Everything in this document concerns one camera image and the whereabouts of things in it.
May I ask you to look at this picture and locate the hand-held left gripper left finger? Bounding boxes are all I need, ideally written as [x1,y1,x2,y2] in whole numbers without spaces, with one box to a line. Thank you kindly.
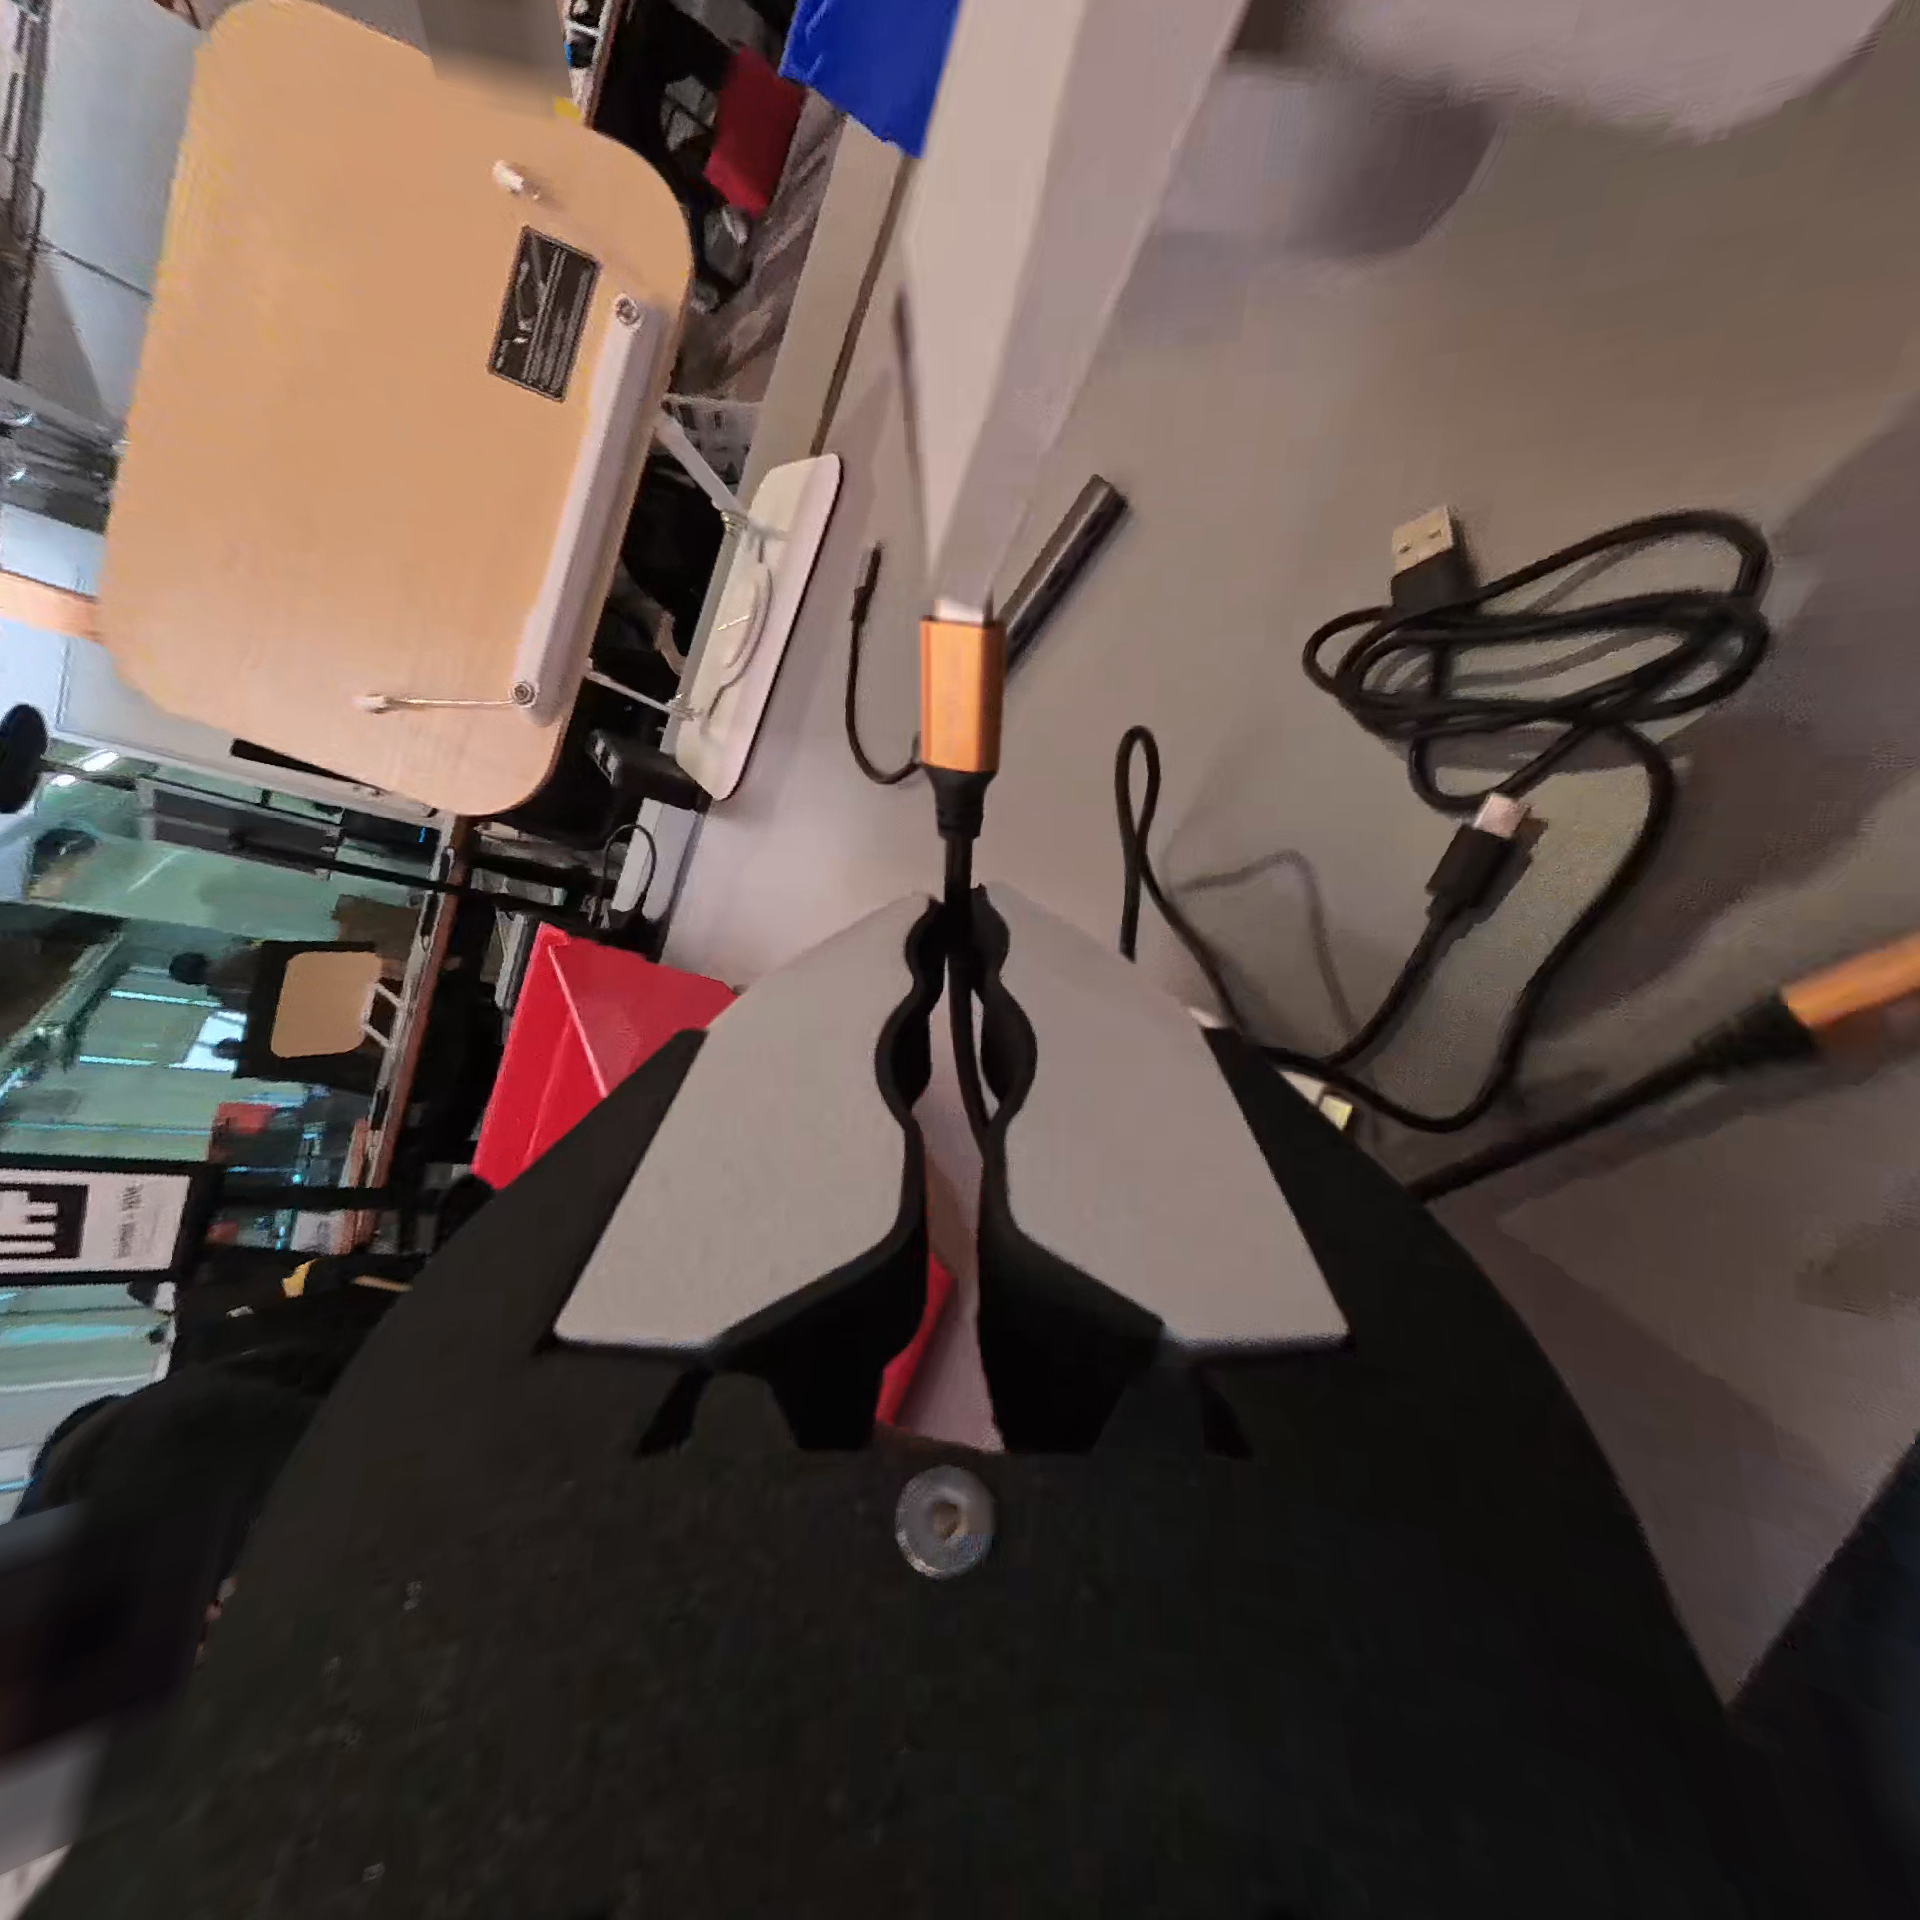
[555,893,947,1454]

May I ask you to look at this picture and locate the grey USB hub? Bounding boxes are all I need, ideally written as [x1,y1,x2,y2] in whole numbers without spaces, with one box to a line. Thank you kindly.
[843,476,1131,792]

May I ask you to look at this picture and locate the black cable orange plugs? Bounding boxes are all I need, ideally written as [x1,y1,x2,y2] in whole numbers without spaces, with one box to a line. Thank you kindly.
[919,597,1920,1201]

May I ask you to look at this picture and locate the red plastic bin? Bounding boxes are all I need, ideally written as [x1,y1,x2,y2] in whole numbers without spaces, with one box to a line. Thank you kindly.
[472,921,962,1429]

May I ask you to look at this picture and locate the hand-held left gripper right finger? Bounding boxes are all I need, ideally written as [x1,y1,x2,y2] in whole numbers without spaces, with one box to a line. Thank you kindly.
[975,885,1350,1456]

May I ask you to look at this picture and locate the grey desk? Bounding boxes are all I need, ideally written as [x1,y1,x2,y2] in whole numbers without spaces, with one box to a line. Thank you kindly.
[660,0,1920,1712]

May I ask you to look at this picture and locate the blue plastic bin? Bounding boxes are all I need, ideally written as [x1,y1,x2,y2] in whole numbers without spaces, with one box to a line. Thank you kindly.
[778,0,962,154]

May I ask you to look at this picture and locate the black USB cable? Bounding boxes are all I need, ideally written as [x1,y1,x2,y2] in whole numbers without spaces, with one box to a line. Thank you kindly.
[1112,505,1774,1136]

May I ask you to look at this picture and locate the black framed sign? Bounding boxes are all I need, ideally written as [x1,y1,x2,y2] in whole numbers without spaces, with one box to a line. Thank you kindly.
[0,1156,202,1279]

